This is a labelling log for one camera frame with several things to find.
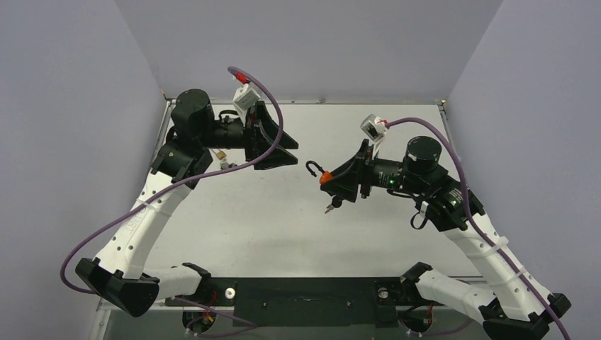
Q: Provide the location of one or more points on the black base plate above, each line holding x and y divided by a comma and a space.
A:
312, 302

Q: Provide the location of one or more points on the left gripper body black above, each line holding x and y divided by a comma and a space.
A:
254, 145

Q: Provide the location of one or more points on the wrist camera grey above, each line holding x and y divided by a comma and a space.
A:
245, 98
375, 128

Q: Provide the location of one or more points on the brass padlock keys grey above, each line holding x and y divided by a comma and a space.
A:
226, 165

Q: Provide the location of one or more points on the orange padlock keys black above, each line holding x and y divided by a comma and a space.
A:
335, 203

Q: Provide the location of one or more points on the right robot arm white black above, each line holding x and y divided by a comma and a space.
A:
514, 305

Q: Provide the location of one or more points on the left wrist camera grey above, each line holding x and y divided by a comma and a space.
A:
245, 98

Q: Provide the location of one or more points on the orange padlock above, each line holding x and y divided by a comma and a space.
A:
317, 171

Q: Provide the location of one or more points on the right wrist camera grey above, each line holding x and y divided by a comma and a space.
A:
375, 128

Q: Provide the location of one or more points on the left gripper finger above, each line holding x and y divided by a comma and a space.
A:
277, 158
270, 127

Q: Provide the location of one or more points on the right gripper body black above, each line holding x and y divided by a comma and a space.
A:
366, 172

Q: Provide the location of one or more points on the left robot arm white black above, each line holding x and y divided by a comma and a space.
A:
118, 272

